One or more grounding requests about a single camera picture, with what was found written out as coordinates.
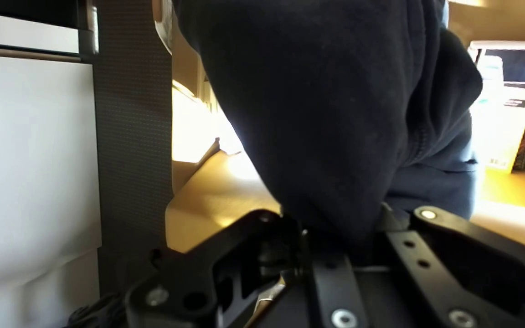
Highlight white panel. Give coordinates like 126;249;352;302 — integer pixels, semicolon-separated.
0;9;104;328

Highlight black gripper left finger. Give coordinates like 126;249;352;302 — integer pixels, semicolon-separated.
124;207;306;328

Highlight white printed carton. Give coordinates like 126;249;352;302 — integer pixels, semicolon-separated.
469;38;525;174

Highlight dark navy fleece clothing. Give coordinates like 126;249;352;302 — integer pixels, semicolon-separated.
173;0;485;245

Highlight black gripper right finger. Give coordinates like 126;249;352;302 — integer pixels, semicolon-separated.
383;204;525;328

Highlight black metal frame post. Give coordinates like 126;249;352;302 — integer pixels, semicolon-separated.
90;0;177;296

